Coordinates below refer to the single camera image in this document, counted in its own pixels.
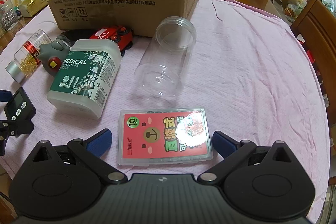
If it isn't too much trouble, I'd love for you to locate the black digital timer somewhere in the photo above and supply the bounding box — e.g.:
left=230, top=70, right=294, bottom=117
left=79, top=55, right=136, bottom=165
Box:
left=4, top=87, right=37, bottom=121

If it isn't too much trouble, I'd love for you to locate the clear bottle with gold clips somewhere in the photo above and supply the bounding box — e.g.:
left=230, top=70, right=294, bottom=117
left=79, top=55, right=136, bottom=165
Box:
left=5, top=30, right=51, bottom=83

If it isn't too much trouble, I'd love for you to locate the red pen refill case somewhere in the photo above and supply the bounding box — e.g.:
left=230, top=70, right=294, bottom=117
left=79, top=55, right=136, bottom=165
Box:
left=117, top=107, right=213, bottom=166

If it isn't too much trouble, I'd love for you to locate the grey shark toy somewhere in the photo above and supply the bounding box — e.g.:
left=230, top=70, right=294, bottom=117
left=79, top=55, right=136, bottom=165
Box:
left=38, top=35, right=70, bottom=77

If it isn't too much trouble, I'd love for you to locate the white cotton swab box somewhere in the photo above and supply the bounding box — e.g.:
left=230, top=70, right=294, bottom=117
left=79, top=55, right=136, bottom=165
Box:
left=47, top=39, right=122, bottom=119

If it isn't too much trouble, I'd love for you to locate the clear plastic jar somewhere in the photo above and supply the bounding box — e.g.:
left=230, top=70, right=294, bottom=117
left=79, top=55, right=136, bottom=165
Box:
left=134, top=16, right=197, bottom=97

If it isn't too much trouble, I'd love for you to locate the red toy train car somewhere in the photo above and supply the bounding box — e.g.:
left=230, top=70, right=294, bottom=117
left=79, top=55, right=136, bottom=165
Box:
left=90, top=25, right=134, bottom=57

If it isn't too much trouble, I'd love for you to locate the plastic water bottle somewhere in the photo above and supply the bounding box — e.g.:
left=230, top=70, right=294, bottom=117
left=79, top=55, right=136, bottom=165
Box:
left=0, top=0, right=19, bottom=31

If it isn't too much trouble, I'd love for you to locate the pink table cloth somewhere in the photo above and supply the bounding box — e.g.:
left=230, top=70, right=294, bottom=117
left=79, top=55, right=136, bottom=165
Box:
left=0, top=0, right=330, bottom=185

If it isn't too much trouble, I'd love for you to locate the gold foil bag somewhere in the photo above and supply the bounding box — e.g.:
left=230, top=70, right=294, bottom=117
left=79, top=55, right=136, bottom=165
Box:
left=19, top=0, right=49, bottom=18

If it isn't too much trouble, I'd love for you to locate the wooden chair right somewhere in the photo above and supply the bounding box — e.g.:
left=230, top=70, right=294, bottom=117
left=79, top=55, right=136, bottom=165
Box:
left=290, top=0, right=336, bottom=124

